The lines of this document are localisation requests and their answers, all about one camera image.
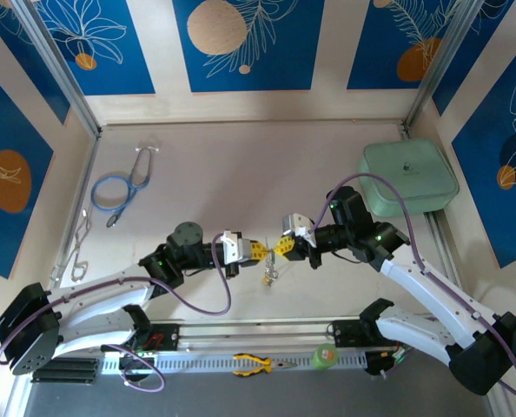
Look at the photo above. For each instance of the green tape roll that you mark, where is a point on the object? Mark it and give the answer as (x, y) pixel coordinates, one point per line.
(325, 358)

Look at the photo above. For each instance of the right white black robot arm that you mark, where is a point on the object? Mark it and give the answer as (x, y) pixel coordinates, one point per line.
(427, 286)

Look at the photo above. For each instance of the aluminium mounting rail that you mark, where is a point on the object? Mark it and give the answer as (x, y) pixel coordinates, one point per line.
(249, 332)

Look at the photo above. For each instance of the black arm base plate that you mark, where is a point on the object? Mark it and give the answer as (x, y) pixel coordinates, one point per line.
(169, 336)
(345, 334)

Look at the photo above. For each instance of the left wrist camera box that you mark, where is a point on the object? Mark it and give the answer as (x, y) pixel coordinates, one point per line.
(234, 247)

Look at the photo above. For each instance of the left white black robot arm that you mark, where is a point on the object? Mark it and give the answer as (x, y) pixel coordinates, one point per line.
(101, 291)

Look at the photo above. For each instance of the black profile block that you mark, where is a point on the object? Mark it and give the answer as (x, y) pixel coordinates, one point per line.
(73, 372)

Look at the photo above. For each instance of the aluminium frame post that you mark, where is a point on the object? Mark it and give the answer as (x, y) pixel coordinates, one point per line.
(58, 65)
(440, 56)

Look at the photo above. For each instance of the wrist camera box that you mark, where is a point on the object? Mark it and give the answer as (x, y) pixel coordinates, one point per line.
(234, 247)
(293, 221)

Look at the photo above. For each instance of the blue stethoscope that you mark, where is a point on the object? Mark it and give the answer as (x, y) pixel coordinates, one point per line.
(131, 184)

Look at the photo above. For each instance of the silver metal forceps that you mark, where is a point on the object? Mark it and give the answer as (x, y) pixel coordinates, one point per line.
(84, 213)

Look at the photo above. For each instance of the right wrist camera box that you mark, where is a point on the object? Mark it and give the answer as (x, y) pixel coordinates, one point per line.
(293, 221)

